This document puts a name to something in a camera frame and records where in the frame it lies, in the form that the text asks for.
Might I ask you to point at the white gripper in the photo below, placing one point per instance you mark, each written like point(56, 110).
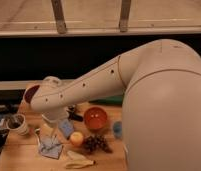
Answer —
point(52, 118)

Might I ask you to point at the grey blue towel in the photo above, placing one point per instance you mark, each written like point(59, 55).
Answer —
point(50, 147)

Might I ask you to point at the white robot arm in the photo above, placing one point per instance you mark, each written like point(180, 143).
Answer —
point(161, 110)

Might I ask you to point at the purple bowl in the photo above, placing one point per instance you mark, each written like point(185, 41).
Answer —
point(30, 93)

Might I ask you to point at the red bowl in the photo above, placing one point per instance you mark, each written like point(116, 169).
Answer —
point(95, 118)

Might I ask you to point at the orange apple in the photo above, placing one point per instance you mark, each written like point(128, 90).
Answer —
point(76, 139)

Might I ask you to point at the white mug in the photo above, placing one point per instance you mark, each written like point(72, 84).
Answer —
point(17, 123)

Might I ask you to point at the wooden cutting board table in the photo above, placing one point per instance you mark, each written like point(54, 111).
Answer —
point(20, 153)

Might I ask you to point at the bunch of purple grapes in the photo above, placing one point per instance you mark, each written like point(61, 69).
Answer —
point(95, 142)

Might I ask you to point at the yellow banana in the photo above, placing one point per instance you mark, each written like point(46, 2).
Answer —
point(77, 164)

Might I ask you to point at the blue cup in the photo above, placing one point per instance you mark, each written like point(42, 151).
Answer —
point(117, 129)

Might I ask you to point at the green plastic tray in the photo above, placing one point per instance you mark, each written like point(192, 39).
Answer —
point(113, 100)

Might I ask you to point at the black handled metal spoon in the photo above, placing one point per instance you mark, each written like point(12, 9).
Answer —
point(73, 115)

